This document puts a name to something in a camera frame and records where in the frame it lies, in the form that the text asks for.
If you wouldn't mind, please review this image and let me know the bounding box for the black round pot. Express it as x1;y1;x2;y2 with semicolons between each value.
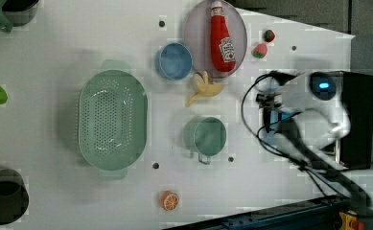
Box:
0;169;30;225

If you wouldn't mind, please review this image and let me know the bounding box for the peeled toy banana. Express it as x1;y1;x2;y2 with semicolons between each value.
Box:
185;71;223;107

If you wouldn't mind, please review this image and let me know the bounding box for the blue metal frame rail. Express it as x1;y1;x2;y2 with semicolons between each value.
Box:
166;195;348;230

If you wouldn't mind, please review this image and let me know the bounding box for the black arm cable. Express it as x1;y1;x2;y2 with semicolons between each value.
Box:
240;73;351;199

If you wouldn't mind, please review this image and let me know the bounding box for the green mug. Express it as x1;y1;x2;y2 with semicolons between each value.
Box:
183;116;227;165

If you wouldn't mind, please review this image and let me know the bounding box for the pink toy strawberry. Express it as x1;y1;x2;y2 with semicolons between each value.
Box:
253;43;268;58

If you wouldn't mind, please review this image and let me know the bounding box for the dark grey pot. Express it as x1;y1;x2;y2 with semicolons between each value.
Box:
2;0;39;27

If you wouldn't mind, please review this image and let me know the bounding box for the grey round plate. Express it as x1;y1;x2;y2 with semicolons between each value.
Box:
183;0;247;79

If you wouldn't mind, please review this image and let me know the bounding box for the blue bowl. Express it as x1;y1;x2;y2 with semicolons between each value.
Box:
155;43;193;81

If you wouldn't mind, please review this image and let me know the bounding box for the green perforated colander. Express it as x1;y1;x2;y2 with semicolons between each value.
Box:
78;59;148;180

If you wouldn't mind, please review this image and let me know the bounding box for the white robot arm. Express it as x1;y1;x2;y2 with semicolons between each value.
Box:
255;71;371;209

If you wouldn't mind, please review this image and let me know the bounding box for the yellow orange clamp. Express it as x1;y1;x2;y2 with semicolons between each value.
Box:
338;212;365;230

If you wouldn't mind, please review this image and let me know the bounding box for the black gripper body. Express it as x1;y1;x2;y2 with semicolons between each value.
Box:
255;93;282;109

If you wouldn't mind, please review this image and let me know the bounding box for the toy orange slice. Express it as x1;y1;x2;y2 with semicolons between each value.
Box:
160;191;179;211

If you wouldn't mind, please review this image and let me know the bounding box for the red toy strawberry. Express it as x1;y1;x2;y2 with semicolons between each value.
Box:
263;30;276;43

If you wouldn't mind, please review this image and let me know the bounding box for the red plush ketchup bottle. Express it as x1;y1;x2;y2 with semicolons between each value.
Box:
210;1;236;73

